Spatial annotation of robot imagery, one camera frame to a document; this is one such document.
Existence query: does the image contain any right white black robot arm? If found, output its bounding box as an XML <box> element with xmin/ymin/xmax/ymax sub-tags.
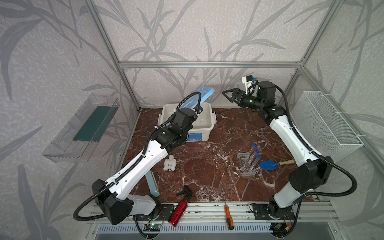
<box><xmin>222</xmin><ymin>81</ymin><xmax>358</xmax><ymax>219</ymax></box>

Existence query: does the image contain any white plastic storage bin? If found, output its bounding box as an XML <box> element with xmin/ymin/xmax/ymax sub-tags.
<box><xmin>158</xmin><ymin>103</ymin><xmax>217</xmax><ymax>143</ymax></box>

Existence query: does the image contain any blue plastic bin lid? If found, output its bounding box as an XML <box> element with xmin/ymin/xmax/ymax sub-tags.
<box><xmin>179</xmin><ymin>87</ymin><xmax>215</xmax><ymax>109</ymax></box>

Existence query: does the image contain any clear acrylic wall shelf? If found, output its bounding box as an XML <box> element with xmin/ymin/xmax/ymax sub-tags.
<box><xmin>43</xmin><ymin>94</ymin><xmax>120</xmax><ymax>163</ymax></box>

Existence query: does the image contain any blue capped test tube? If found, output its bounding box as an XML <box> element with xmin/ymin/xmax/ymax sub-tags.
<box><xmin>248</xmin><ymin>149</ymin><xmax>259</xmax><ymax>164</ymax></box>
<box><xmin>251</xmin><ymin>155</ymin><xmax>261</xmax><ymax>170</ymax></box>
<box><xmin>247</xmin><ymin>143</ymin><xmax>257</xmax><ymax>160</ymax></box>

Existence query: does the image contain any pink object in basket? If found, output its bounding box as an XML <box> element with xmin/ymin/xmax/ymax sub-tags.
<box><xmin>310</xmin><ymin>149</ymin><xmax>325</xmax><ymax>159</ymax></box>

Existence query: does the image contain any white wire mesh basket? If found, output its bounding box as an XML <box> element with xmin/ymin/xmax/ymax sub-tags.
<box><xmin>291</xmin><ymin>91</ymin><xmax>364</xmax><ymax>162</ymax></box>

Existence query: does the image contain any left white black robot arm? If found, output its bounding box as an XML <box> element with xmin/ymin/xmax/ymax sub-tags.
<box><xmin>73</xmin><ymin>108</ymin><xmax>198</xmax><ymax>225</ymax></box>

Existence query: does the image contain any red spray bottle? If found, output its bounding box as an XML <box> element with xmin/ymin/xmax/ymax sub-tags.
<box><xmin>168</xmin><ymin>185</ymin><xmax>193</xmax><ymax>227</ymax></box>

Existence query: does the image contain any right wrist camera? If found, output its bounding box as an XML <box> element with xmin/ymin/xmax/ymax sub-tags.
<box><xmin>242</xmin><ymin>75</ymin><xmax>258</xmax><ymax>96</ymax></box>

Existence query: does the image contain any white plush toy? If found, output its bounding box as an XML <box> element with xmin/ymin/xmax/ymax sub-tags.
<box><xmin>163</xmin><ymin>155</ymin><xmax>177</xmax><ymax>172</ymax></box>

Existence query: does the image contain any green circuit board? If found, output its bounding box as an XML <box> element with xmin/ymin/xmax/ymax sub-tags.
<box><xmin>143</xmin><ymin>223</ymin><xmax>162</xmax><ymax>233</ymax></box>

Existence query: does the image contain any orange handled screwdriver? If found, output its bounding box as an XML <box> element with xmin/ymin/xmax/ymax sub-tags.
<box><xmin>224</xmin><ymin>196</ymin><xmax>234</xmax><ymax>231</ymax></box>

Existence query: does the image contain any clear test tube rack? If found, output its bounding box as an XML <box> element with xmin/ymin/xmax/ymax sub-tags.
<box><xmin>237</xmin><ymin>153</ymin><xmax>258</xmax><ymax>177</ymax></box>

